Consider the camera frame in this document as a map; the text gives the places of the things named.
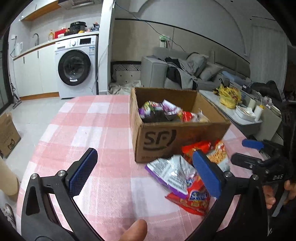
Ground noodle snack bag white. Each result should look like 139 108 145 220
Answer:
206 140 230 172

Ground red blue chip bag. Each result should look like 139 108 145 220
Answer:
166 174 211 216

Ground red snack bag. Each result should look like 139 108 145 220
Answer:
181 141 211 164

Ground silver purple snack bag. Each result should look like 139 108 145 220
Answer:
145 155 197 199

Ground person's right hand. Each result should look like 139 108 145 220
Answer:
262 180 296 210

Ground person's left hand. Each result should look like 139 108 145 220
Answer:
119 219 147 241

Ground white coffee table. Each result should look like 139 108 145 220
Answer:
199 90 262 137

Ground white food container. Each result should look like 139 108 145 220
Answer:
235 105 256 122

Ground yellow plastic bag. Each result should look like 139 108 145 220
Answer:
213 84 242 109

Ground clear wrapped snack in box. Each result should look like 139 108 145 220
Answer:
192 110 210 123

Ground noodle snack bag in box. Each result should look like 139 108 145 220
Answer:
182 111 197 122

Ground cardboard box on floor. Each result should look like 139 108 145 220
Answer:
0 113 21 158

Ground grey pillow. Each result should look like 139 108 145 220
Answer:
186 52 209 77

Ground SF cardboard box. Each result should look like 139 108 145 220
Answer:
129 87 231 163

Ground dark purple snack bag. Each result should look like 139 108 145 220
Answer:
138 100 183 123

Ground grey clothes on sofa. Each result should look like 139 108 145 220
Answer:
164 57 198 90

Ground grey sofa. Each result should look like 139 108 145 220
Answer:
140 47 250 91

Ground white cloth on floor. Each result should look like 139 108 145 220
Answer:
107 80 142 95

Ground white kitchen cabinet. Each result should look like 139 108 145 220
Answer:
14 44 58 97

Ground white washing machine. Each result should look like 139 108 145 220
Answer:
55 35 98 99

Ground white electric kettle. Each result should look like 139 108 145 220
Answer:
15 42 23 57

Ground yellow bottle on counter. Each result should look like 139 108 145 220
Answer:
48 30 54 41

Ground kitchen faucet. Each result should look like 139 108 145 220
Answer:
33 33 39 46

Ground red box on counter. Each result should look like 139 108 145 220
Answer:
54 28 68 39

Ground black rice cooker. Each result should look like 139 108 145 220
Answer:
69 21 87 35

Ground wall power strip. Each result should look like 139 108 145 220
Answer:
159 35 171 49

